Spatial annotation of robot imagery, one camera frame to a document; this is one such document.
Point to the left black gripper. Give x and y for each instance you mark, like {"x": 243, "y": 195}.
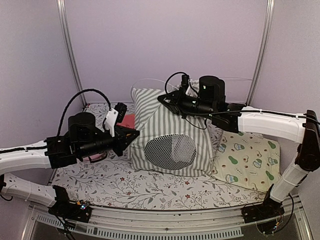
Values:
{"x": 122, "y": 141}

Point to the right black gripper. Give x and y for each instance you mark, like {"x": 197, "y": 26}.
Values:
{"x": 175, "y": 103}

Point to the striped fabric pet tent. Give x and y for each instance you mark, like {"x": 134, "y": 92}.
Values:
{"x": 169, "y": 144}

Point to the avocado print cushion mat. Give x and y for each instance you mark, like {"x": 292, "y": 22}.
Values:
{"x": 247, "y": 160}

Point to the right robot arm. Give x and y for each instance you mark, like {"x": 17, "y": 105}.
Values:
{"x": 299, "y": 128}

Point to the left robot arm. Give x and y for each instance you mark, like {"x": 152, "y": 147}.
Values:
{"x": 53, "y": 152}

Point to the pink bowl in feeder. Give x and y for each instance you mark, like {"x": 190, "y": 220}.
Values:
{"x": 128, "y": 121}

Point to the pink round plate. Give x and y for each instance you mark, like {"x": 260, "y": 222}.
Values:
{"x": 96, "y": 157}

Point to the floral table cloth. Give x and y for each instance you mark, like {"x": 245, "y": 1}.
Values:
{"x": 113, "y": 182}

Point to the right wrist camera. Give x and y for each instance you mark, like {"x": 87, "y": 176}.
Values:
{"x": 186, "y": 85}

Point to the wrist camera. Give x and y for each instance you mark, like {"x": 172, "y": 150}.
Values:
{"x": 114, "y": 115}
{"x": 186, "y": 85}

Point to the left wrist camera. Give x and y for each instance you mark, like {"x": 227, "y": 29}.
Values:
{"x": 114, "y": 115}

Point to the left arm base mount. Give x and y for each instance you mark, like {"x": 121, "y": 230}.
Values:
{"x": 79, "y": 211}

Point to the right aluminium frame post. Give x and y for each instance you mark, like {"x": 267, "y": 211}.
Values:
{"x": 269, "y": 12}

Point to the aluminium frame post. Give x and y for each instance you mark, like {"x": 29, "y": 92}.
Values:
{"x": 61, "y": 7}
{"x": 269, "y": 12}

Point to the left aluminium frame post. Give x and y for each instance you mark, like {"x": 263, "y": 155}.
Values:
{"x": 61, "y": 7}

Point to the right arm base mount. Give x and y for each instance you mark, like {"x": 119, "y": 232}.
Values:
{"x": 262, "y": 211}

